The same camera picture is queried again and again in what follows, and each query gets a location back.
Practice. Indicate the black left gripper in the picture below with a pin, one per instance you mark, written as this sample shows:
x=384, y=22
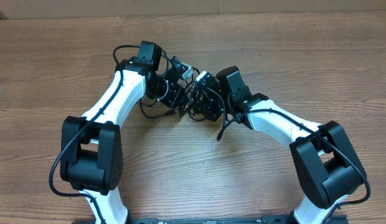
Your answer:
x=174, y=100

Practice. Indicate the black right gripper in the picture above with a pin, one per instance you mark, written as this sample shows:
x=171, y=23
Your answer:
x=206, y=108

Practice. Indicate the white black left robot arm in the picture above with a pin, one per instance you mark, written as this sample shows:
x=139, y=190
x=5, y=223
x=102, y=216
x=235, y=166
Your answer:
x=90, y=163

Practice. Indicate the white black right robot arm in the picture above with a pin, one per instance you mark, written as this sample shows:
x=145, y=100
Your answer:
x=328, y=169

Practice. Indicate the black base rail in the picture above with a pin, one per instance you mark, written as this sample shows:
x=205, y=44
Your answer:
x=211, y=220

